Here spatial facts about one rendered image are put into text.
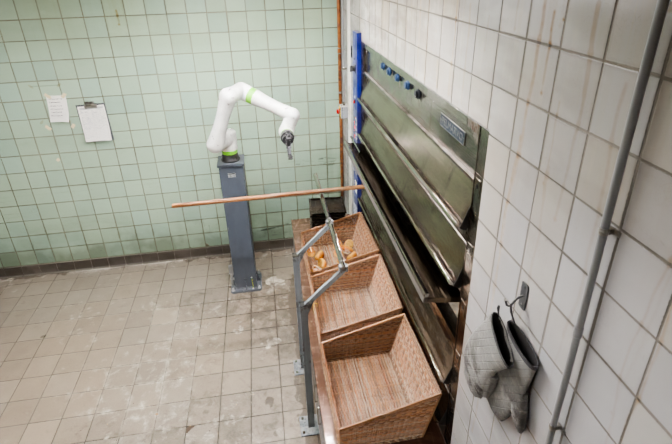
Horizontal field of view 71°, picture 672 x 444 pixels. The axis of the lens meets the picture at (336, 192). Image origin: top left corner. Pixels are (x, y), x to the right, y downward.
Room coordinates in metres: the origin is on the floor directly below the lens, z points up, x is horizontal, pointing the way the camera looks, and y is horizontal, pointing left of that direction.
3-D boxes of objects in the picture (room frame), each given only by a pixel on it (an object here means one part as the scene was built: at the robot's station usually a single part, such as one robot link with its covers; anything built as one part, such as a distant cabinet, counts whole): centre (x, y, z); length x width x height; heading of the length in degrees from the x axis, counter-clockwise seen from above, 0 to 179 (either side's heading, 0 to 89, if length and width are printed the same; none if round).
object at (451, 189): (2.38, -0.35, 1.80); 1.79 x 0.11 x 0.19; 9
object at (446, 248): (2.38, -0.35, 1.54); 1.79 x 0.11 x 0.19; 9
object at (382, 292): (2.32, -0.09, 0.72); 0.56 x 0.49 x 0.28; 8
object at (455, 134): (2.38, -0.37, 1.99); 1.80 x 0.08 x 0.21; 9
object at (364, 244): (2.90, 0.00, 0.72); 0.56 x 0.49 x 0.28; 10
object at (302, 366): (2.58, 0.19, 0.59); 1.27 x 0.31 x 1.17; 9
